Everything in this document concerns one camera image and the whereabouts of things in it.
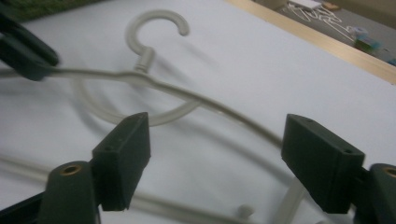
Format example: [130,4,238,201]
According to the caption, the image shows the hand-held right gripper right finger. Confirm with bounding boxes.
[280,113,366,215]

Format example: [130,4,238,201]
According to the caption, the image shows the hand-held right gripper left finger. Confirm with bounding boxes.
[92,111,152,212]

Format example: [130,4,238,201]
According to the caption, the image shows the grey plastic clothes hanger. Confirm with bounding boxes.
[0,8,309,224]

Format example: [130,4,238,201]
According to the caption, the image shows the blue and green object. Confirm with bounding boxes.
[354,26,396,67]

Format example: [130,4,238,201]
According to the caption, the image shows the small brown object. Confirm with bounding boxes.
[321,1,341,12]

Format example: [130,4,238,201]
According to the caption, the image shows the white flat box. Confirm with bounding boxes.
[288,0,323,10]

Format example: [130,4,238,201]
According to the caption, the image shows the white tangled cables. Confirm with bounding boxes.
[285,3,357,42]

